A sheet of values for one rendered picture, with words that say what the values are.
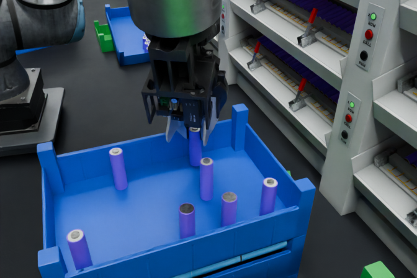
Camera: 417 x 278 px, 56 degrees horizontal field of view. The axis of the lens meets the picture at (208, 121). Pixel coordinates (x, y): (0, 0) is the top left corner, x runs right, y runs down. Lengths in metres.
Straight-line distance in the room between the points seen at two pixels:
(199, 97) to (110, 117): 0.95
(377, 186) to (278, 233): 0.44
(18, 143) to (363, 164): 0.89
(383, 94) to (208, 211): 0.45
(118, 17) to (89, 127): 0.73
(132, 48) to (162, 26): 1.38
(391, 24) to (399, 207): 0.36
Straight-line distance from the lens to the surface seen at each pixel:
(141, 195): 0.56
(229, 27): 1.39
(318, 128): 1.03
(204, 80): 0.42
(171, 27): 0.36
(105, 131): 1.27
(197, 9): 0.35
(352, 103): 0.86
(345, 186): 0.96
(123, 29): 1.82
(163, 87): 0.41
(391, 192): 0.89
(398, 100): 0.82
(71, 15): 1.16
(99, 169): 0.59
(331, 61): 0.94
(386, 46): 0.77
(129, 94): 1.45
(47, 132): 1.21
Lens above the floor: 0.71
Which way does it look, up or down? 34 degrees down
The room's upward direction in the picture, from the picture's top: straight up
